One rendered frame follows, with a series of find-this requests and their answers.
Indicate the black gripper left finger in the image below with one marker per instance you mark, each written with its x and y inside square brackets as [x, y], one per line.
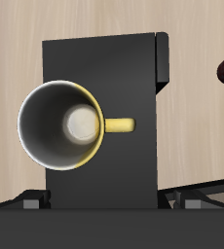
[36, 197]

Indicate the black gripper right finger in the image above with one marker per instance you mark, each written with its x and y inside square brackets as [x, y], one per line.
[195, 196]

